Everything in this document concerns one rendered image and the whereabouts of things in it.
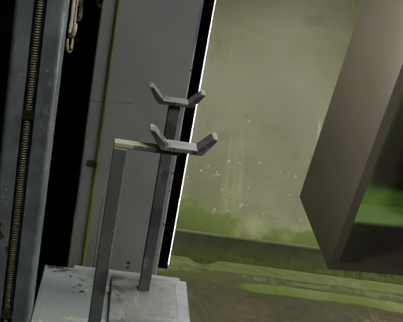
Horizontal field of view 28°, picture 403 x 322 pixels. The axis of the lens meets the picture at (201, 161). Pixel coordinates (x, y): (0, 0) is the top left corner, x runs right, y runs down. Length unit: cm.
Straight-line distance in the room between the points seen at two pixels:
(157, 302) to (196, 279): 175
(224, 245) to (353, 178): 102
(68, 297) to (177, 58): 51
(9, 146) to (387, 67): 122
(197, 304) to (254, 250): 40
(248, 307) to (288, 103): 86
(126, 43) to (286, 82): 181
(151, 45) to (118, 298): 50
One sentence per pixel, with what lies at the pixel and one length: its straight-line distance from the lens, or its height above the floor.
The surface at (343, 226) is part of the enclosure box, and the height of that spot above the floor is 60.
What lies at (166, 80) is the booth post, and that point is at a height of 104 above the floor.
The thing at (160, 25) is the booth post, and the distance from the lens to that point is 147.
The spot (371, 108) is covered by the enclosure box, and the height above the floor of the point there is 93.
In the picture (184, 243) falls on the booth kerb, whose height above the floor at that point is 12.
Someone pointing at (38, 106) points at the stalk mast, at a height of 110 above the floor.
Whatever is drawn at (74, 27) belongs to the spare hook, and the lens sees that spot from 148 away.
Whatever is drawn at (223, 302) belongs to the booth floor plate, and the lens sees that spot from 284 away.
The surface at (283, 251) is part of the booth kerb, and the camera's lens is 309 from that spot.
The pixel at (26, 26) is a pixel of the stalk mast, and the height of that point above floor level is 120.
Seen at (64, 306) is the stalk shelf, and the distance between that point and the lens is 118.
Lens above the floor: 138
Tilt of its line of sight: 19 degrees down
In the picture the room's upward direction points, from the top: 10 degrees clockwise
